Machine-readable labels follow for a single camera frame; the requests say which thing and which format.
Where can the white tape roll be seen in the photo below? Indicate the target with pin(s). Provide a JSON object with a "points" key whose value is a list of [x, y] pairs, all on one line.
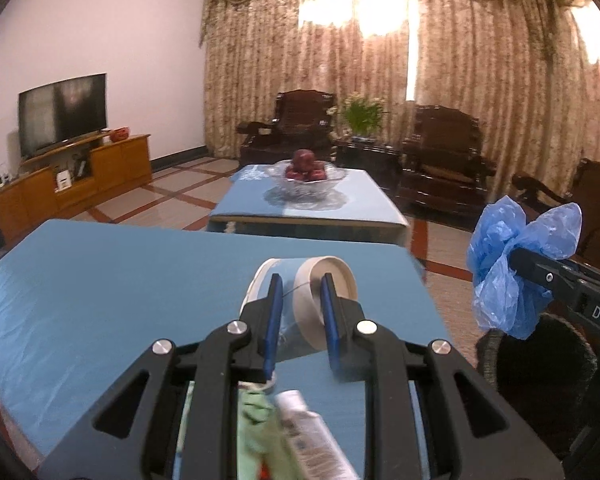
{"points": [[310, 280]]}

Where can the small white device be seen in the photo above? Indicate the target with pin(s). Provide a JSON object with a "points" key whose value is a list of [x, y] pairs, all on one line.
{"points": [[63, 180]]}

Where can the blue plastic shoe cover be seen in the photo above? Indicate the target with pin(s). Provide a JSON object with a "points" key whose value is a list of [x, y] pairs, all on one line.
{"points": [[495, 240]]}

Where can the dark wooden sofa bench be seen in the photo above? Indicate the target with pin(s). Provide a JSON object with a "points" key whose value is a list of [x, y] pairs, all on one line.
{"points": [[595, 185]]}

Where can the green glove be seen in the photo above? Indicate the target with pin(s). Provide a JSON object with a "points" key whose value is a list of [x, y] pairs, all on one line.
{"points": [[257, 430]]}

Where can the black flat screen television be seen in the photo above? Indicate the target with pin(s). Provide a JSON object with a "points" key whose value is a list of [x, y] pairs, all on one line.
{"points": [[62, 115]]}

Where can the wooden television cabinet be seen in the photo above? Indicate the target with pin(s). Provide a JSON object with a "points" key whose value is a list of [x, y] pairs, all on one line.
{"points": [[120, 162]]}

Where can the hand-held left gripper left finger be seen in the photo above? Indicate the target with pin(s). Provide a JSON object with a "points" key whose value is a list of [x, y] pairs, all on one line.
{"points": [[271, 330]]}

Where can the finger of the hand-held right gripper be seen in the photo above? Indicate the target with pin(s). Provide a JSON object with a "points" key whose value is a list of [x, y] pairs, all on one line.
{"points": [[540, 270], [595, 274]]}

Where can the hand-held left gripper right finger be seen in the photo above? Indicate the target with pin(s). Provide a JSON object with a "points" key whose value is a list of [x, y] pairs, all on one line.
{"points": [[330, 330]]}

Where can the green potted plant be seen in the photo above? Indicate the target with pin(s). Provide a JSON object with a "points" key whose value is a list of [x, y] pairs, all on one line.
{"points": [[362, 112]]}

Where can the red apple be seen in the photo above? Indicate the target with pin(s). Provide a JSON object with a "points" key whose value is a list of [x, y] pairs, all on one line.
{"points": [[317, 173], [292, 172], [303, 158]]}

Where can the brown seat cushion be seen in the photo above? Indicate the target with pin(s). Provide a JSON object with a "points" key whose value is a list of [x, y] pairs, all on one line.
{"points": [[445, 171]]}

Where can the small white printed packet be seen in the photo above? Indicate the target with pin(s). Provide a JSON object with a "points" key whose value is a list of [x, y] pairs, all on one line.
{"points": [[310, 440]]}

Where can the dark wooden side table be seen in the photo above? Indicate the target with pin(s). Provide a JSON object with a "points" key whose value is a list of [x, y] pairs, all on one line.
{"points": [[370, 160]]}

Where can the beige floral curtain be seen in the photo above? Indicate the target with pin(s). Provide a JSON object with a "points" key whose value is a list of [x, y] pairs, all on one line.
{"points": [[470, 70]]}

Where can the red bowl on cabinet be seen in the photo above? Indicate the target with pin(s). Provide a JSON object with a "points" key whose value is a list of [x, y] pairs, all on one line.
{"points": [[119, 134]]}

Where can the glass fruit bowl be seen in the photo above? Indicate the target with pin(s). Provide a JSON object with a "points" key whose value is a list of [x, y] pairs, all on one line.
{"points": [[305, 187]]}

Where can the black wicker trash bin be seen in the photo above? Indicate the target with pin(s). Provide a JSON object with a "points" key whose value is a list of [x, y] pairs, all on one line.
{"points": [[540, 375]]}

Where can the dark wooden armchair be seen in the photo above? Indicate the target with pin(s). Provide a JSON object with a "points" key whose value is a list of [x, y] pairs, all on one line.
{"points": [[300, 117], [445, 135]]}

